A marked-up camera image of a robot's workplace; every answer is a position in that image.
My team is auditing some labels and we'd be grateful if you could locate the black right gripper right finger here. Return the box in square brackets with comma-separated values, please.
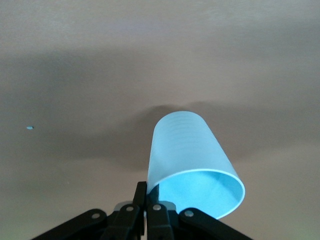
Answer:
[146, 184, 249, 240]

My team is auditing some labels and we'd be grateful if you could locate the brown table cover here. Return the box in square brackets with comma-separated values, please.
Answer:
[0, 0, 320, 240]

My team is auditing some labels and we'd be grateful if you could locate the pale blue plastic cup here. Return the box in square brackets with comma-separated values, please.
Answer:
[146, 110, 247, 221]

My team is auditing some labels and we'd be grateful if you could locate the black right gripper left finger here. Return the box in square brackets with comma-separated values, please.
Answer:
[31, 181, 148, 240]

